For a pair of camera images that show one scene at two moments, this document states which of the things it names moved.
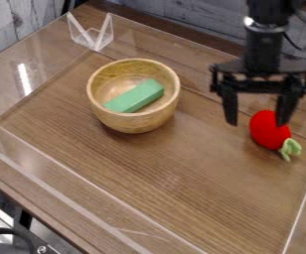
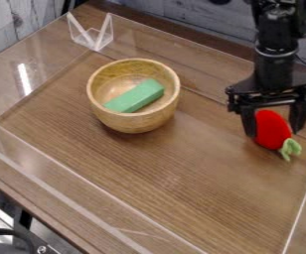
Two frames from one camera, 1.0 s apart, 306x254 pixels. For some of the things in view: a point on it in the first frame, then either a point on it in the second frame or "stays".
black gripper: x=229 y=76 → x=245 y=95
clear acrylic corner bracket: x=91 y=38 stays
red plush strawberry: x=269 y=135 stays
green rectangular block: x=143 y=93 stays
